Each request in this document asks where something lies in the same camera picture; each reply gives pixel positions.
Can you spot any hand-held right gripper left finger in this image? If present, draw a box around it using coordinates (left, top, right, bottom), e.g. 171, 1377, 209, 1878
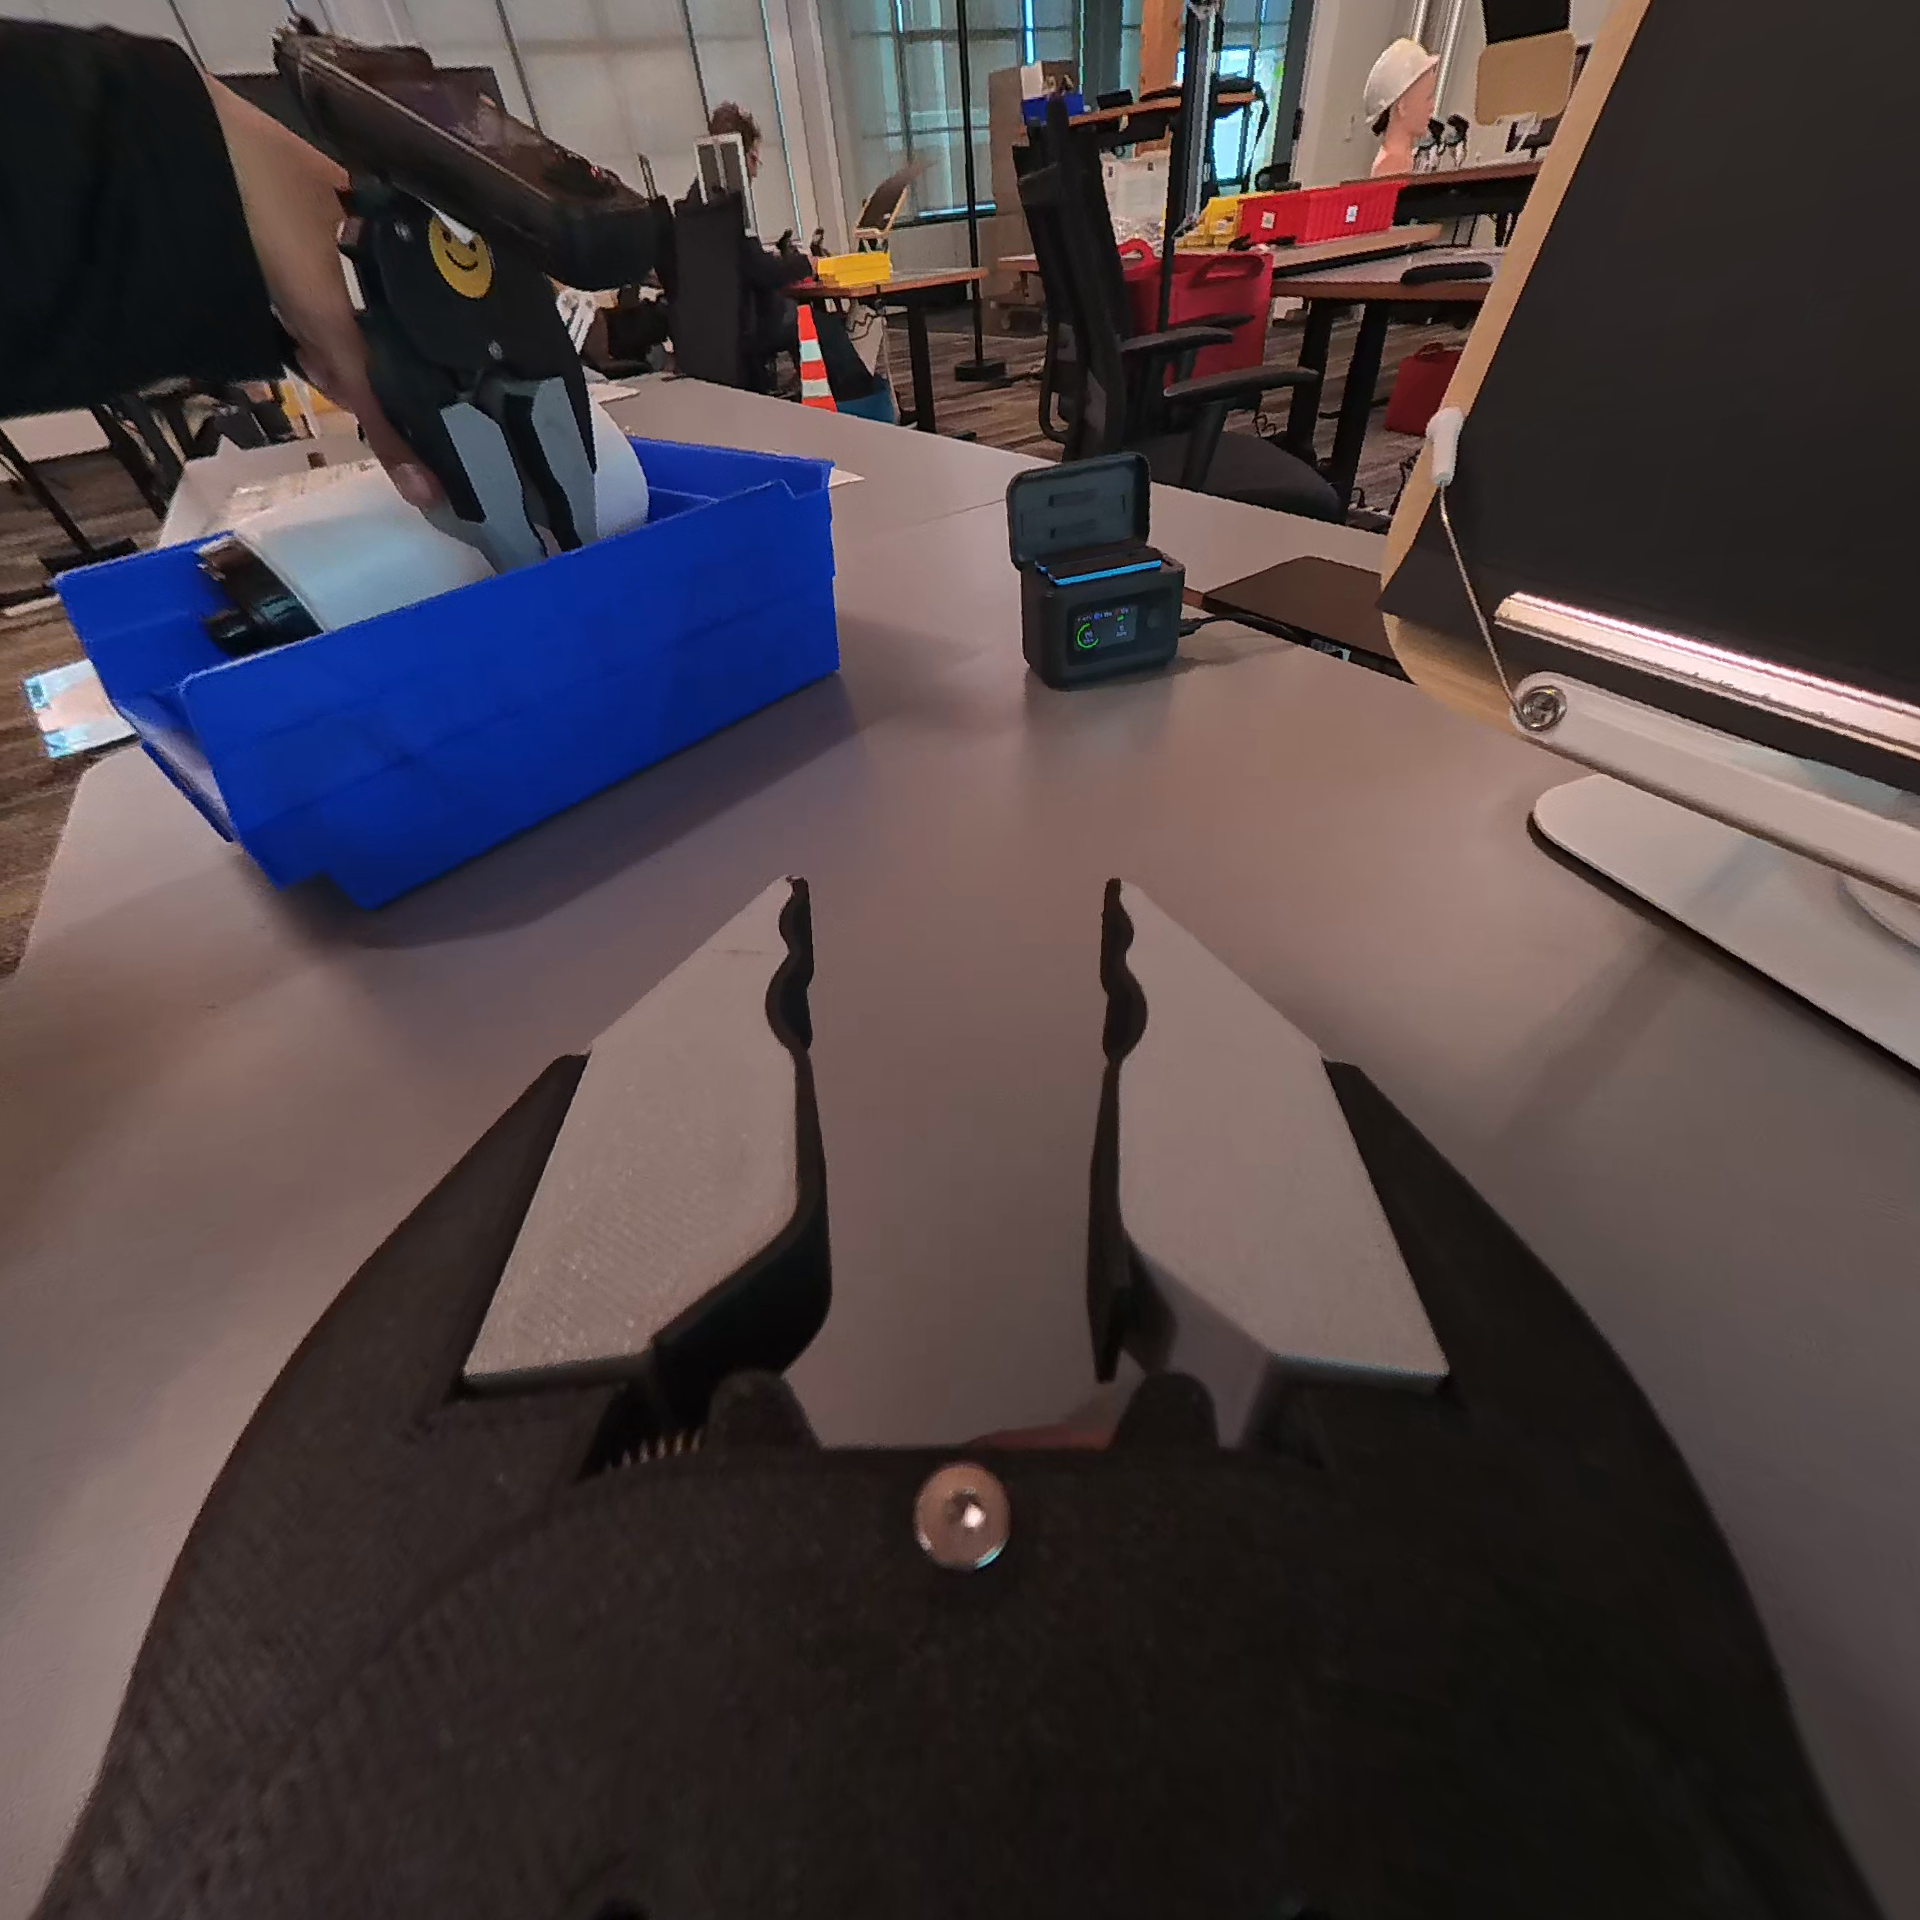
466, 874, 836, 1407

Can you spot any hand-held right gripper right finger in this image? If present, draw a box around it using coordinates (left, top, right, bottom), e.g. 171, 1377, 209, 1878
1088, 878, 1455, 1444

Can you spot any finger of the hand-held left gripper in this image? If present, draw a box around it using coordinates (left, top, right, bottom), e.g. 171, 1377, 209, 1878
507, 366, 603, 558
433, 389, 552, 580

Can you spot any white paper roll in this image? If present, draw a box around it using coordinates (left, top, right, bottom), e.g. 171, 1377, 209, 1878
224, 396, 652, 635

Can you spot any blue plastic bin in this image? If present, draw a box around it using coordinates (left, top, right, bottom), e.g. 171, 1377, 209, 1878
49, 432, 845, 910

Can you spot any person's left hand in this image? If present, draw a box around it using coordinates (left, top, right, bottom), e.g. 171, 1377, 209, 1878
201, 64, 450, 513

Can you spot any clear plastic packet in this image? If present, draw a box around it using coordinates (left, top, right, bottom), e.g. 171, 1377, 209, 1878
157, 447, 396, 546

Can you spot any shiny foil sheet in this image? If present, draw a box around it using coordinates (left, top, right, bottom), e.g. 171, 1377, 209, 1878
22, 660, 145, 757

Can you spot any black office chair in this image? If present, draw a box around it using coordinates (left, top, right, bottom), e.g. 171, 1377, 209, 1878
1017, 94, 1345, 520

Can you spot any dark charging case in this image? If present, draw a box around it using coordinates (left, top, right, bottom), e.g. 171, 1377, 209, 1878
1006, 447, 1194, 694

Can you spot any white board stand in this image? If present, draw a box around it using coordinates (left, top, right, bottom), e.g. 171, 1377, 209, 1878
1504, 595, 1920, 1071

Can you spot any dark smartphone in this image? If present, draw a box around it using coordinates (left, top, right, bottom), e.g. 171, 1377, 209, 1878
1202, 554, 1416, 680

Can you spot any red basket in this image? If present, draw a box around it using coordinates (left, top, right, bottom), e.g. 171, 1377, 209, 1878
1117, 238, 1278, 386

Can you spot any red storage bin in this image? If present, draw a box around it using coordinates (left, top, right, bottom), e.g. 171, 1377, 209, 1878
1235, 175, 1411, 248

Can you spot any mannequin head with cap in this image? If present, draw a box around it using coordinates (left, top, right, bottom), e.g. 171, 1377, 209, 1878
1356, 35, 1445, 181

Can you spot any black wood-framed board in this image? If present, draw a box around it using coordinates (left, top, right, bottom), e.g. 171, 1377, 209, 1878
1379, 0, 1920, 798

